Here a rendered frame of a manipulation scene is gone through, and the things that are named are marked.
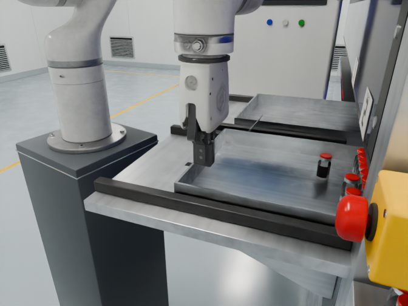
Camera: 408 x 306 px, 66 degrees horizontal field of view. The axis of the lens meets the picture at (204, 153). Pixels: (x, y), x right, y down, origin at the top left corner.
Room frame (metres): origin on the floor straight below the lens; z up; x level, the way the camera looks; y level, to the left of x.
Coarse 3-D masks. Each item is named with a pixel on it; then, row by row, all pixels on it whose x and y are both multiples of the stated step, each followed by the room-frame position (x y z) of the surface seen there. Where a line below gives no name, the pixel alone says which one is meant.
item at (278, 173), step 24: (216, 144) 0.60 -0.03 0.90; (240, 144) 0.65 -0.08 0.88; (264, 144) 0.63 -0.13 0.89; (288, 144) 0.61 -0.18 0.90; (312, 144) 0.59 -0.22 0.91; (336, 144) 0.58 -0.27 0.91; (192, 168) 0.48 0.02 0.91; (216, 168) 0.53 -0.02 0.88; (240, 168) 0.53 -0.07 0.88; (264, 168) 0.53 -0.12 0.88; (288, 168) 0.53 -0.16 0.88; (312, 168) 0.53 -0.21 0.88; (336, 168) 0.53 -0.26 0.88; (192, 192) 0.41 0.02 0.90; (216, 192) 0.40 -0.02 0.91; (240, 192) 0.45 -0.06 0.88; (264, 192) 0.45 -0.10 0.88; (288, 192) 0.45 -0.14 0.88; (312, 192) 0.45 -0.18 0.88; (336, 192) 0.45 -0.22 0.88; (288, 216) 0.36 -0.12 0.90; (312, 216) 0.35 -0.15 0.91
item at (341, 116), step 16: (256, 96) 0.96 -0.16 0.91; (272, 96) 0.96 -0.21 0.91; (288, 96) 0.95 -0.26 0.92; (240, 112) 0.78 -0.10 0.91; (256, 112) 0.89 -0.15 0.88; (272, 112) 0.89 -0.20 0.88; (288, 112) 0.89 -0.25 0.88; (304, 112) 0.89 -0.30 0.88; (320, 112) 0.89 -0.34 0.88; (336, 112) 0.89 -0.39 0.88; (352, 112) 0.88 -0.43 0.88; (272, 128) 0.71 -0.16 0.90; (288, 128) 0.69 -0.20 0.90; (304, 128) 0.68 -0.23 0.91; (320, 128) 0.67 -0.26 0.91; (336, 128) 0.75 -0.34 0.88; (352, 128) 0.75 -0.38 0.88; (352, 144) 0.64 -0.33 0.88
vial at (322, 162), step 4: (320, 160) 0.50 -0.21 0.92; (324, 160) 0.49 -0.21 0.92; (328, 160) 0.49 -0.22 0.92; (320, 164) 0.49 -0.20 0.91; (324, 164) 0.49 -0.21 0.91; (328, 164) 0.49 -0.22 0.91; (328, 168) 0.49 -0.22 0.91; (316, 172) 0.50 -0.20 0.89; (328, 172) 0.49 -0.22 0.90; (316, 176) 0.50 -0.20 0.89; (328, 176) 0.49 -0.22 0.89
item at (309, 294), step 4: (308, 292) 0.87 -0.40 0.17; (312, 292) 0.72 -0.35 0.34; (308, 296) 0.83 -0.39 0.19; (312, 296) 0.69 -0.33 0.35; (316, 296) 0.58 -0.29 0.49; (320, 296) 0.51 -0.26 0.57; (308, 300) 0.80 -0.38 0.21; (312, 300) 0.67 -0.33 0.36; (316, 300) 0.56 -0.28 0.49; (320, 300) 0.49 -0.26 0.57; (308, 304) 0.76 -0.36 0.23; (312, 304) 0.64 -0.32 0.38; (316, 304) 0.54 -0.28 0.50; (320, 304) 0.48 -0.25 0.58
